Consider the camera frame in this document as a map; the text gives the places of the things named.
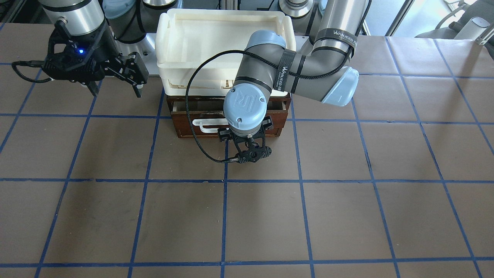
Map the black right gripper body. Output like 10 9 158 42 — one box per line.
83 23 124 80

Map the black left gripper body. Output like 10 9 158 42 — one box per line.
218 117 274 144

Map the white drawer handle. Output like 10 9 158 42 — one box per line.
192 118 229 134

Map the wooden drawer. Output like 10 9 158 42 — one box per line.
167 98 291 138

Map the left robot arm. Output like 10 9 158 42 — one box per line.
218 0 372 142

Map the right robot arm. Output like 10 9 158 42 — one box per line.
40 0 183 97

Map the dark brown cabinet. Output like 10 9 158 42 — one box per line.
166 93 292 116

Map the cream plastic tray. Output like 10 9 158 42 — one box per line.
155 8 296 96

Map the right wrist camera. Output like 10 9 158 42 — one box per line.
42 18 105 85

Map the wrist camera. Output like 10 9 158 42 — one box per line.
42 18 105 85
228 133 272 164

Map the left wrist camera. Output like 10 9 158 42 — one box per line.
228 133 272 164

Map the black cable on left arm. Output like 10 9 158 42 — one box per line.
184 50 290 163

